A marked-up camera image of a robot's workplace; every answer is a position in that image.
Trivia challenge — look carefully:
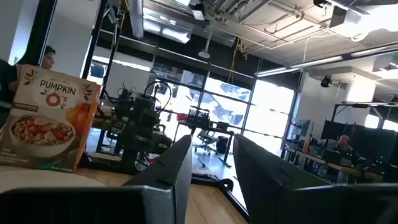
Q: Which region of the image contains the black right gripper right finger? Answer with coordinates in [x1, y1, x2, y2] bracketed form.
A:
[233, 134, 398, 224]

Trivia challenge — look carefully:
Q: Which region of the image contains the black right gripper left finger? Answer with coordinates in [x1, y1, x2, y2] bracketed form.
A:
[0, 134, 193, 224]

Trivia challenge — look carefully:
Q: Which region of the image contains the pumpkin cereal box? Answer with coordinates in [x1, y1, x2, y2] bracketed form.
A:
[0, 64, 101, 173]

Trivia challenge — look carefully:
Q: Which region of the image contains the black office chair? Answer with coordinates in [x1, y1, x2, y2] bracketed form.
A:
[195, 128, 219, 156]

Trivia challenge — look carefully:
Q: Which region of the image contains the person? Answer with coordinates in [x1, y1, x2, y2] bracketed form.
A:
[0, 45, 57, 104]
[335, 134, 354, 156]

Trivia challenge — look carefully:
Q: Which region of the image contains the black aluminium rig frame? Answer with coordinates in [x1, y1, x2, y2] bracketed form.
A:
[190, 172, 250, 222]

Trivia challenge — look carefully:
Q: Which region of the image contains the black wire basket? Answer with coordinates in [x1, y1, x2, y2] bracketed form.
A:
[186, 106, 211, 129]

